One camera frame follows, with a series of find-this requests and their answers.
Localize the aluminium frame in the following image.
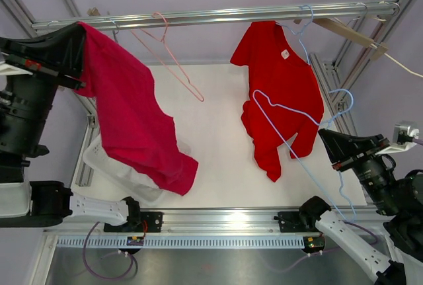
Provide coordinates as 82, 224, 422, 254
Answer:
0, 0, 423, 186

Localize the wooden hanger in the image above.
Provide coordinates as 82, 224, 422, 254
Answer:
312, 18, 388, 60
87, 7, 100, 17

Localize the light blue wire hanger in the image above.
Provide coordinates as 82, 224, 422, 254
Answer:
245, 89, 336, 206
276, 5, 314, 65

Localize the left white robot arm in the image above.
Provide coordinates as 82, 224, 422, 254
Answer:
1, 23, 142, 231

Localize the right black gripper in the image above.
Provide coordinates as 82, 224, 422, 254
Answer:
319, 126, 401, 214

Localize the pink wire hanger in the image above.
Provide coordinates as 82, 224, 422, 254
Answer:
130, 12, 205, 102

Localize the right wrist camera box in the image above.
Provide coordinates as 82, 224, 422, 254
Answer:
377, 121, 422, 155

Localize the white plastic laundry basket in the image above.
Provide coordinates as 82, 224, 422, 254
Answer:
83, 135, 182, 206

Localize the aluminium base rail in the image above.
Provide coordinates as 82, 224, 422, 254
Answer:
56, 206, 391, 235

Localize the white cord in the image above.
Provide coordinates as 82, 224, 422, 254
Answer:
385, 52, 423, 79

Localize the white t shirt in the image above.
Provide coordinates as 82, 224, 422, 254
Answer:
117, 165, 159, 189

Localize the left wooden hanger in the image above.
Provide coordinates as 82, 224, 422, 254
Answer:
87, 7, 100, 17

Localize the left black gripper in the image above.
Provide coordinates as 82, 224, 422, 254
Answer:
0, 22, 88, 156

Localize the red t shirt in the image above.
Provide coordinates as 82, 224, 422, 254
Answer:
231, 21, 324, 182

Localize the aluminium hanging rail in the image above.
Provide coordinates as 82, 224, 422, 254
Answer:
32, 0, 400, 34

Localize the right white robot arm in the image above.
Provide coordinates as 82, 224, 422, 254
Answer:
299, 129, 422, 284

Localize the white slotted cable duct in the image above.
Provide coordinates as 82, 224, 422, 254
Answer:
57, 235, 305, 249

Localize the magenta polo shirt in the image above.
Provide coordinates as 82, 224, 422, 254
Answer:
77, 22, 198, 196

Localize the right wooden hanger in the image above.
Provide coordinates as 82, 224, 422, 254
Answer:
312, 18, 388, 60

